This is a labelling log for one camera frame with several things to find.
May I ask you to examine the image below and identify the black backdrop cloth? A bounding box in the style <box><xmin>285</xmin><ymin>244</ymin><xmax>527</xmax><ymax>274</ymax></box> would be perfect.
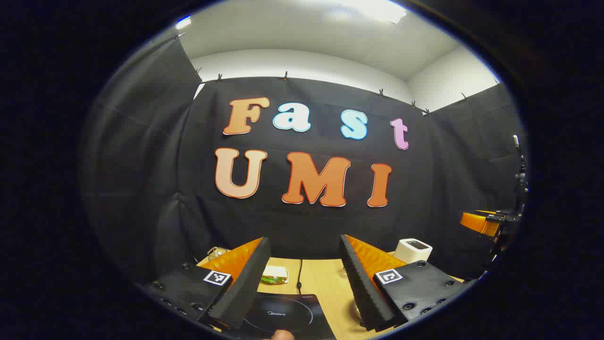
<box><xmin>80</xmin><ymin>35</ymin><xmax>529</xmax><ymax>284</ymax></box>

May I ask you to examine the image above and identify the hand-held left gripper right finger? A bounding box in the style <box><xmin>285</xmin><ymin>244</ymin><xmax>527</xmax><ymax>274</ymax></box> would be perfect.
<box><xmin>338</xmin><ymin>234</ymin><xmax>478</xmax><ymax>332</ymax></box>

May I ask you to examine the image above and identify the sandwich with lettuce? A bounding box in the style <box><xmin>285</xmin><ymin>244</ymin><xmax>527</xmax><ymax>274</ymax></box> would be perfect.
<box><xmin>261</xmin><ymin>265</ymin><xmax>289</xmax><ymax>285</ymax></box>

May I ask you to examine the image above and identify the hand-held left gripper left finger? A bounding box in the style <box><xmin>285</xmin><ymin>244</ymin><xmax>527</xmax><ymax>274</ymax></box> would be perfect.
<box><xmin>137</xmin><ymin>236</ymin><xmax>272</xmax><ymax>331</ymax></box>

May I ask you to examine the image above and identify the ceiling light panel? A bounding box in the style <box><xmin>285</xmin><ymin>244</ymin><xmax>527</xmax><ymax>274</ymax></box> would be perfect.
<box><xmin>330</xmin><ymin>0</ymin><xmax>407</xmax><ymax>24</ymax></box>

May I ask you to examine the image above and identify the white toaster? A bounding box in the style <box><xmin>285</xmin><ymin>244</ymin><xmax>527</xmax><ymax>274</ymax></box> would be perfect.
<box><xmin>393</xmin><ymin>238</ymin><xmax>433</xmax><ymax>264</ymax></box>

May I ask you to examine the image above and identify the black induction cooktop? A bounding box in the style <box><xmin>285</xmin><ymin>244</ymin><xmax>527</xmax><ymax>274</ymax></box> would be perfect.
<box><xmin>235</xmin><ymin>292</ymin><xmax>336</xmax><ymax>340</ymax></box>

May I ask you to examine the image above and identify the stainless steel pot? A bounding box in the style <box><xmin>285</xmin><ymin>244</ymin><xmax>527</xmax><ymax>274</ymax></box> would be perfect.
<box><xmin>350</xmin><ymin>298</ymin><xmax>365</xmax><ymax>327</ymax></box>

